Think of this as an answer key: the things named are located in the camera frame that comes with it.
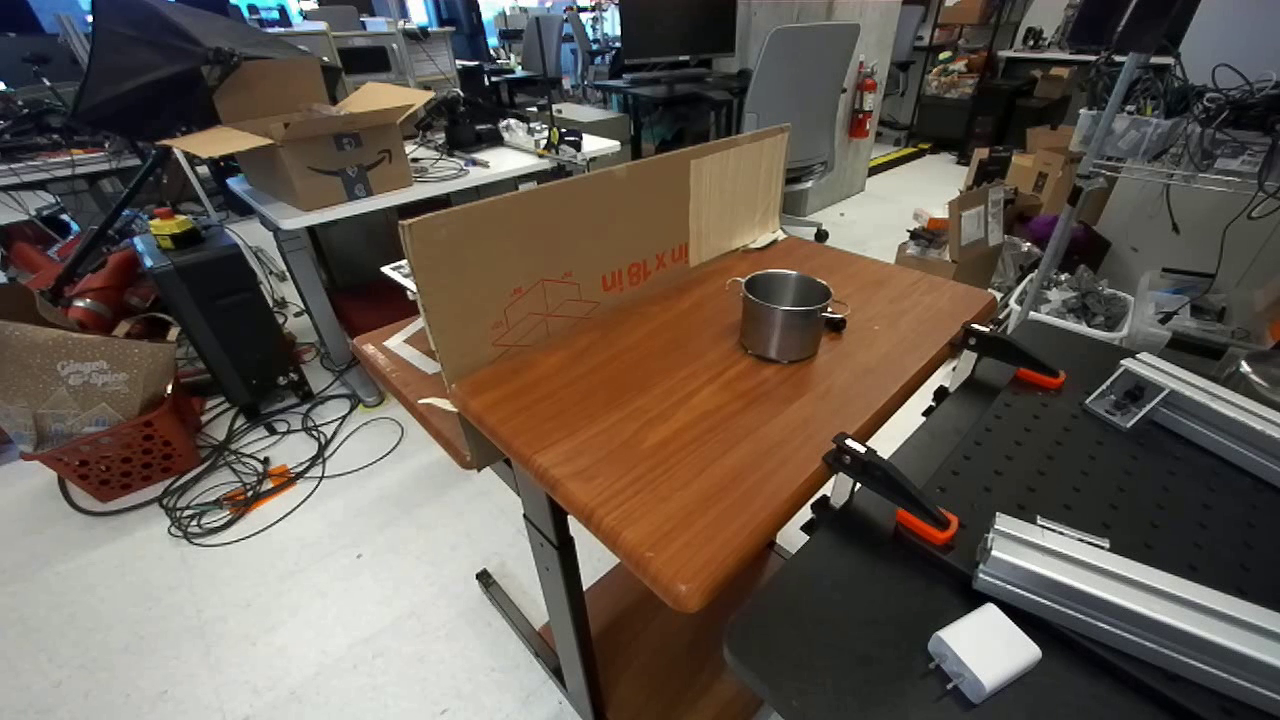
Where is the small stainless steel pot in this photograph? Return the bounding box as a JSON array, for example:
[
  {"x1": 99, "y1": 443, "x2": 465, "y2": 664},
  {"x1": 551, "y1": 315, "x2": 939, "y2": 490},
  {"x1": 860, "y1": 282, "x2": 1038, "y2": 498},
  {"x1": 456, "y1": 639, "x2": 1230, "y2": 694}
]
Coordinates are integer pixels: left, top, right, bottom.
[{"x1": 734, "y1": 262, "x2": 845, "y2": 367}]

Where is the brown cardboard panel red print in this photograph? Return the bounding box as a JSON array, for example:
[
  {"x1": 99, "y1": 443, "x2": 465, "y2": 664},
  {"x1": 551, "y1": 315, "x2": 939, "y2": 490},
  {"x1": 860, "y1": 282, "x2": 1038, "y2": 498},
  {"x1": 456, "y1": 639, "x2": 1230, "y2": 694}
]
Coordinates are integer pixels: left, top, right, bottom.
[{"x1": 398, "y1": 147, "x2": 697, "y2": 390}]

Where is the pale corrugated sheet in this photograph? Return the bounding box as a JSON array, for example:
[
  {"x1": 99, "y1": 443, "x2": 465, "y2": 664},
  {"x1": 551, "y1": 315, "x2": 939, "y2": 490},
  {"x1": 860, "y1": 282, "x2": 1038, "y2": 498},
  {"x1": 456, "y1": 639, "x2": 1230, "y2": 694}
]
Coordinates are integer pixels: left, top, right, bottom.
[{"x1": 685, "y1": 124, "x2": 794, "y2": 271}]

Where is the grey metal desk leg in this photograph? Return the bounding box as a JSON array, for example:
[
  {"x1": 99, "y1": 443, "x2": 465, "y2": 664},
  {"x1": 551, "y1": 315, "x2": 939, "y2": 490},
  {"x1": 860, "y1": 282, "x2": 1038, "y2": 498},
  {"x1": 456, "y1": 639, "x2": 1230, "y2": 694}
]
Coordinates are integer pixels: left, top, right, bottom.
[{"x1": 471, "y1": 455, "x2": 609, "y2": 720}]

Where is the white desk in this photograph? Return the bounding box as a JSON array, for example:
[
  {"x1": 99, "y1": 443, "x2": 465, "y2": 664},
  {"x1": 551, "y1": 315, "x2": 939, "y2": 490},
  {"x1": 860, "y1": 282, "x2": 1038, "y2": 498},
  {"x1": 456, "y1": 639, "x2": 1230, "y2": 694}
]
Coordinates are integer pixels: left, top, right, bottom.
[{"x1": 226, "y1": 131, "x2": 633, "y2": 383}]

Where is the orange and black bar clamp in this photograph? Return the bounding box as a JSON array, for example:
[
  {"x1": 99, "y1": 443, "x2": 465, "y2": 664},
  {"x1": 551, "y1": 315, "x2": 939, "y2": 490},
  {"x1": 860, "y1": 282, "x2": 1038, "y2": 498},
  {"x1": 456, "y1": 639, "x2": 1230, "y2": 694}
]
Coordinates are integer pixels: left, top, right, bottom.
[
  {"x1": 821, "y1": 432, "x2": 964, "y2": 554},
  {"x1": 960, "y1": 319, "x2": 1073, "y2": 395}
]

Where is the grey office chair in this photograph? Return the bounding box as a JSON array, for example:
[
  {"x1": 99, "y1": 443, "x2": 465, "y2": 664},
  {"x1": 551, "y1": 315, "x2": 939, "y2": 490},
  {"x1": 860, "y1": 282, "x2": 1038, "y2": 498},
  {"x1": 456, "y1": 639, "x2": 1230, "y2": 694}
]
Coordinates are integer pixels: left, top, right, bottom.
[{"x1": 738, "y1": 15, "x2": 870, "y2": 244}]

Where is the black computer monitor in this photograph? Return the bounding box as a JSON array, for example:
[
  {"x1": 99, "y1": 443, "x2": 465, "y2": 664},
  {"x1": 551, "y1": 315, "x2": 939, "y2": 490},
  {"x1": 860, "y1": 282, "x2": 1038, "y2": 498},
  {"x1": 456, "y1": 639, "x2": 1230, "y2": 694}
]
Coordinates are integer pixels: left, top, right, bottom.
[{"x1": 617, "y1": 0, "x2": 740, "y2": 69}]

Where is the red fire extinguisher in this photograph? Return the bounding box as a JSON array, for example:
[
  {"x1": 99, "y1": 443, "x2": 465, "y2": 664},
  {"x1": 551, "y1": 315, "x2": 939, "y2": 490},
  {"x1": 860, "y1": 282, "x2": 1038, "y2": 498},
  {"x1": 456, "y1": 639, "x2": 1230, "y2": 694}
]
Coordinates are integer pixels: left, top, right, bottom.
[{"x1": 845, "y1": 60, "x2": 883, "y2": 142}]

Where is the open cardboard shipping box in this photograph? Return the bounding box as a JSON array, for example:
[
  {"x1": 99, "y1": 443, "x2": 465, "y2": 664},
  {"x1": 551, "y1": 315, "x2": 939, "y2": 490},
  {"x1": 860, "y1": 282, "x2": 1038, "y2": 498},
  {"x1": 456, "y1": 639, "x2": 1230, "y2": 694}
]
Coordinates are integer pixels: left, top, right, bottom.
[{"x1": 155, "y1": 50, "x2": 439, "y2": 216}]

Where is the orange power strip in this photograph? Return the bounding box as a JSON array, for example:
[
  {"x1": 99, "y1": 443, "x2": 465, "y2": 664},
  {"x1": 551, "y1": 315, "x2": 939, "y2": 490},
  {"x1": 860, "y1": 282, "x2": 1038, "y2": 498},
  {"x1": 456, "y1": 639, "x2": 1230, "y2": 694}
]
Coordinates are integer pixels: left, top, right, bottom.
[{"x1": 222, "y1": 461, "x2": 302, "y2": 515}]

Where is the black controller cabinet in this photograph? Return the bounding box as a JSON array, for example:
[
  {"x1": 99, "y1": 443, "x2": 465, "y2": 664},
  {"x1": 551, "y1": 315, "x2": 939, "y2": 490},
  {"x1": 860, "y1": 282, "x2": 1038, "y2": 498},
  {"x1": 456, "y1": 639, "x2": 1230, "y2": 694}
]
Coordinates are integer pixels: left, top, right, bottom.
[{"x1": 131, "y1": 216, "x2": 306, "y2": 416}]

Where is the purple bag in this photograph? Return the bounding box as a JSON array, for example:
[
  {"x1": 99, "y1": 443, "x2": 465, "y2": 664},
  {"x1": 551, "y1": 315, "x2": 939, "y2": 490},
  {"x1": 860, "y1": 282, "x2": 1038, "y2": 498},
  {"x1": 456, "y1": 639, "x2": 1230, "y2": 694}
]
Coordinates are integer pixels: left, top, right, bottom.
[{"x1": 1016, "y1": 211, "x2": 1092, "y2": 271}]

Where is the black perforated breadboard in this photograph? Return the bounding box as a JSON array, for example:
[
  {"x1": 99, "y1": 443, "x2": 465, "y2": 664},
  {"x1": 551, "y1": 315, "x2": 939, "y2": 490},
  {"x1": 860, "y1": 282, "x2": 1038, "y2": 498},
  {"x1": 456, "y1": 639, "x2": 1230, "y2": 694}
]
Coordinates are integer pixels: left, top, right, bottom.
[{"x1": 725, "y1": 315, "x2": 1280, "y2": 720}]

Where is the white parts tray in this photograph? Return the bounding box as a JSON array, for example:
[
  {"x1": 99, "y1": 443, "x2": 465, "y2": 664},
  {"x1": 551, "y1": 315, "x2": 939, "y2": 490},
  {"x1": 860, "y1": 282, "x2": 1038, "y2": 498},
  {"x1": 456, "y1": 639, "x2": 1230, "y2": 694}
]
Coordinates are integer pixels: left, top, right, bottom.
[{"x1": 1003, "y1": 262, "x2": 1136, "y2": 343}]

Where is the white power adapter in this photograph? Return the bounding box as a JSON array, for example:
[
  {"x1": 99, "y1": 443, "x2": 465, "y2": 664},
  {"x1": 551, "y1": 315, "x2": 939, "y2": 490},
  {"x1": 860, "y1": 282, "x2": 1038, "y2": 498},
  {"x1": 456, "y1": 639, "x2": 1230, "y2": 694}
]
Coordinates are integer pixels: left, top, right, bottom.
[{"x1": 926, "y1": 600, "x2": 1048, "y2": 709}]

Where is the yellow red emergency stop button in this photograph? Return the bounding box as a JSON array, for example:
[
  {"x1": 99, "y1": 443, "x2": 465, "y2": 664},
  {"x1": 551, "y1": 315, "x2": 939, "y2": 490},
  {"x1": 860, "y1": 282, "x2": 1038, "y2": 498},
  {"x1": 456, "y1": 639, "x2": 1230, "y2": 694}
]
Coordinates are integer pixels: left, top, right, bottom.
[{"x1": 140, "y1": 205, "x2": 207, "y2": 254}]

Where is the silver light stand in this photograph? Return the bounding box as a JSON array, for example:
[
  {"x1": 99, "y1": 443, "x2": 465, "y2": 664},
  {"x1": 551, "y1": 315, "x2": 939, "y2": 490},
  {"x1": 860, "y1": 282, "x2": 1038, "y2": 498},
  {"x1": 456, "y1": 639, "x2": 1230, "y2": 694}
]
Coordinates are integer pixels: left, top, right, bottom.
[{"x1": 1014, "y1": 50, "x2": 1154, "y2": 325}]

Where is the red plastic basket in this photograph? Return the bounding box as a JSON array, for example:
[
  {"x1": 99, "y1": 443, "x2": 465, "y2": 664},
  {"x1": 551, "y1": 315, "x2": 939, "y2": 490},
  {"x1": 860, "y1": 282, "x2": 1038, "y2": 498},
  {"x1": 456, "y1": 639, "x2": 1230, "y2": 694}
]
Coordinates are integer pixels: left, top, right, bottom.
[{"x1": 25, "y1": 390, "x2": 207, "y2": 509}]

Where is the brown paper bag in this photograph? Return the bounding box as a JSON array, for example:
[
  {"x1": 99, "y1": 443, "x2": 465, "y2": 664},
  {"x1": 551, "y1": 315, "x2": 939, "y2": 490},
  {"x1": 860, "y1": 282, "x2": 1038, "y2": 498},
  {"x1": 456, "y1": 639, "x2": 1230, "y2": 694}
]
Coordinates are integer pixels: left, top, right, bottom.
[{"x1": 0, "y1": 315, "x2": 182, "y2": 455}]

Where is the black photo umbrella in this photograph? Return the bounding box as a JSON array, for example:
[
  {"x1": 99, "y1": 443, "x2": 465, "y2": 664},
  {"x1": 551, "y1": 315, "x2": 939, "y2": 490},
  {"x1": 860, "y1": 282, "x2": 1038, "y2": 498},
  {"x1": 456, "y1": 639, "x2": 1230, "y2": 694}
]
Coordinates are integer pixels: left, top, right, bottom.
[{"x1": 72, "y1": 0, "x2": 315, "y2": 142}]

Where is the black floor cable bundle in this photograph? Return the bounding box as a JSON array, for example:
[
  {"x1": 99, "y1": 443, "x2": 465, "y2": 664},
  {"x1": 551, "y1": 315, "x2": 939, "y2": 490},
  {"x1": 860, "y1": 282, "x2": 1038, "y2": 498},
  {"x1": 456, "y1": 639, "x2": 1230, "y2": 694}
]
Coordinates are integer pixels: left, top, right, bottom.
[{"x1": 58, "y1": 383, "x2": 412, "y2": 552}]

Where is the aluminium bracket plate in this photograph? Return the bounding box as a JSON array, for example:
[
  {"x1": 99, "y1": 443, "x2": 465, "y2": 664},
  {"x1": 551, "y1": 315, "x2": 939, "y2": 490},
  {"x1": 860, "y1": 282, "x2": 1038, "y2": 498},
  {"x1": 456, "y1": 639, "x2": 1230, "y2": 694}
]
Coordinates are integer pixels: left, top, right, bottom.
[{"x1": 1081, "y1": 361, "x2": 1176, "y2": 432}]

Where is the aluminium extrusion rail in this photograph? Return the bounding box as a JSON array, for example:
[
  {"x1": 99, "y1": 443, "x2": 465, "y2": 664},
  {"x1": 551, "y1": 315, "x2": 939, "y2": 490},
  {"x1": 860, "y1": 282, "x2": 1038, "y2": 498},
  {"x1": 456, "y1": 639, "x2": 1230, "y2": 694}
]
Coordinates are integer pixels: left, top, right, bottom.
[
  {"x1": 974, "y1": 511, "x2": 1280, "y2": 714},
  {"x1": 1126, "y1": 347, "x2": 1280, "y2": 490}
]

